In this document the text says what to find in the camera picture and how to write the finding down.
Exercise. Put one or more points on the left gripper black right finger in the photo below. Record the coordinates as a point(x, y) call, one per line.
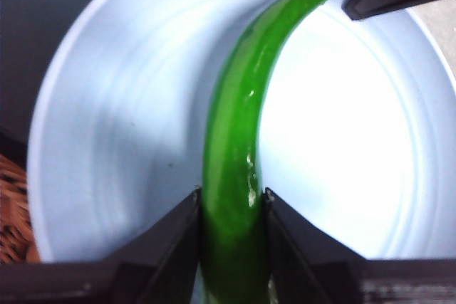
point(303, 257)

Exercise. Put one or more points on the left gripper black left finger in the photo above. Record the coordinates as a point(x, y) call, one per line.
point(167, 254)

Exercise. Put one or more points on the green chili pepper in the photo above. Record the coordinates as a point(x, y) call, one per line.
point(235, 140)

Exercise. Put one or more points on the blue round plate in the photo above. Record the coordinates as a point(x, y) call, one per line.
point(117, 104)

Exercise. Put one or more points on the brown wicker basket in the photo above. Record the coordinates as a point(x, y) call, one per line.
point(14, 211)

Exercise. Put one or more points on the black flat tray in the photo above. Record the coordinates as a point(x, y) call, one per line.
point(32, 33)

